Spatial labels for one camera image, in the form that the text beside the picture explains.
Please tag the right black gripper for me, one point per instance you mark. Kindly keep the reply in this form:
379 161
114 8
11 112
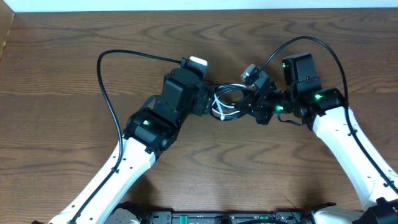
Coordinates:
256 108

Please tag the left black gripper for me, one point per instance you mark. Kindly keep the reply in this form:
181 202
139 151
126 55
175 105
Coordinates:
206 97

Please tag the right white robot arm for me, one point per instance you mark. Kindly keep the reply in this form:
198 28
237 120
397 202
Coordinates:
323 111

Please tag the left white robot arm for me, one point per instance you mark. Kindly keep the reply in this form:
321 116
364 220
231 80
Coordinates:
148 133

